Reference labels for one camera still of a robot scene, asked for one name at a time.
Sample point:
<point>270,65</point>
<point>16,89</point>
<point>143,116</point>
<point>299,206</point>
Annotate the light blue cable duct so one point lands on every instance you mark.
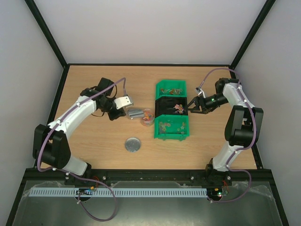
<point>120,192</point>

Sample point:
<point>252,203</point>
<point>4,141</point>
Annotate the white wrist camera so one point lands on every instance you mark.
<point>200,92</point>
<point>122,102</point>

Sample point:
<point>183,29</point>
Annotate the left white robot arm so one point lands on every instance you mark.
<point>51,142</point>

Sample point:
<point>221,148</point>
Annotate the silver metal jar lid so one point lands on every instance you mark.
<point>132,144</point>

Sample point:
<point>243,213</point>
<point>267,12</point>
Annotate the green candy bin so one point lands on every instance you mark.
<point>171,88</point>
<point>171,127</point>

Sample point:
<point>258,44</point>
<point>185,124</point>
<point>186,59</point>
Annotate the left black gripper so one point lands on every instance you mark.
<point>121,113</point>

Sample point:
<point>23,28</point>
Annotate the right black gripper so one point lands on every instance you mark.
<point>200,104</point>

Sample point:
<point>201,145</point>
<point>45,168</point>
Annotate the black candy bin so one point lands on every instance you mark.
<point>171,106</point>

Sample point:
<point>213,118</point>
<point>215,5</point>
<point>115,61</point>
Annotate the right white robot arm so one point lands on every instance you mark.
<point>242,129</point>

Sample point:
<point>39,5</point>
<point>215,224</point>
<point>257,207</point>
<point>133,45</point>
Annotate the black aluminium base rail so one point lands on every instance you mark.
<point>187,177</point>

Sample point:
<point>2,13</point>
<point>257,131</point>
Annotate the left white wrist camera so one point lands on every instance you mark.
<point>122,102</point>

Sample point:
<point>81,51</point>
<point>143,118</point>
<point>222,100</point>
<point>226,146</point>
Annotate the clear glass jar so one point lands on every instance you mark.
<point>148,118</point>

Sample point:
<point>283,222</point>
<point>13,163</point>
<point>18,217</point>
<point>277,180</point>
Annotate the silver metal scoop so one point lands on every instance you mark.
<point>135,113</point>

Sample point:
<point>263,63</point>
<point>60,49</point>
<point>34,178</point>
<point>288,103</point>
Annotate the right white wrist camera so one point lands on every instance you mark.
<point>200,92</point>

